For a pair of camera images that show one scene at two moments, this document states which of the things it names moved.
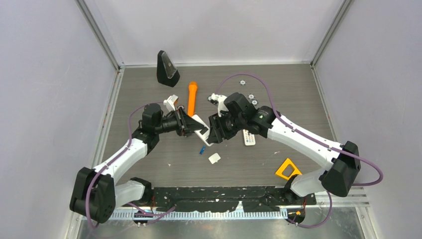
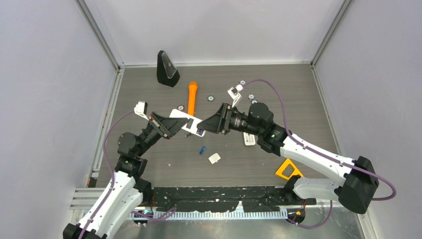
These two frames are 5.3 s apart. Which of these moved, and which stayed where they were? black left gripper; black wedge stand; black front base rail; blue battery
Moved: black left gripper
Stayed: black front base rail; blue battery; black wedge stand
